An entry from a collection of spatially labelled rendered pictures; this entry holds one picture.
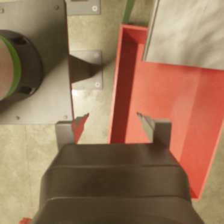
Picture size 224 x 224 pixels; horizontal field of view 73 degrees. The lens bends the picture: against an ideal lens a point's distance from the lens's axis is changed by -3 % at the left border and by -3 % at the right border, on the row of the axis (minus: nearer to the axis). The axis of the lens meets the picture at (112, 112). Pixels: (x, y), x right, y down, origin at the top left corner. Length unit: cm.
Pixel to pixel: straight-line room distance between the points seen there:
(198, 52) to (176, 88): 33
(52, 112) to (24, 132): 119
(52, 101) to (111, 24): 101
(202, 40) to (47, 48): 36
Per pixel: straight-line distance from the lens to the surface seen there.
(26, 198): 196
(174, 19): 43
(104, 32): 129
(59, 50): 36
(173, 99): 78
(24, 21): 39
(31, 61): 35
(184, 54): 47
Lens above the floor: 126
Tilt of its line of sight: 76 degrees down
